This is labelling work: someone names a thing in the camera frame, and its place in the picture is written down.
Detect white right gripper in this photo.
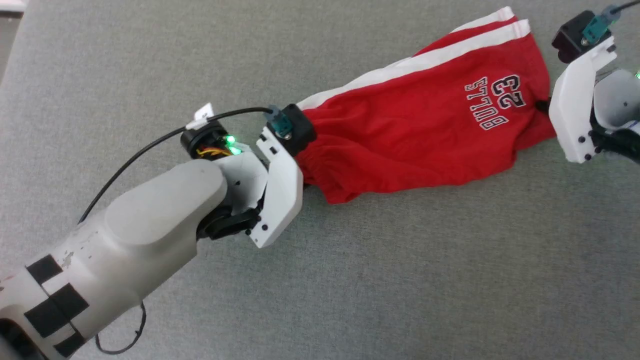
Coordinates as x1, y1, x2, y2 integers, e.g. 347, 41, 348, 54
534, 38, 619, 165

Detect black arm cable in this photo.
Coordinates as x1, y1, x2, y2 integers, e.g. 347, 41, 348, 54
77, 103, 293, 356
581, 0, 640, 46

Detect red shorts with white stripes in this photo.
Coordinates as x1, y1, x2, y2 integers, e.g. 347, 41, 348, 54
295, 6, 558, 205

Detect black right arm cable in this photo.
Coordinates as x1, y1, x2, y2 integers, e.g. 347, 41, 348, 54
581, 0, 640, 46

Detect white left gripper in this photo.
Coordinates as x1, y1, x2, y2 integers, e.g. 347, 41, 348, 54
219, 126, 305, 249

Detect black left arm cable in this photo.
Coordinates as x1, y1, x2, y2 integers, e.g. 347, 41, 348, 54
77, 103, 293, 356

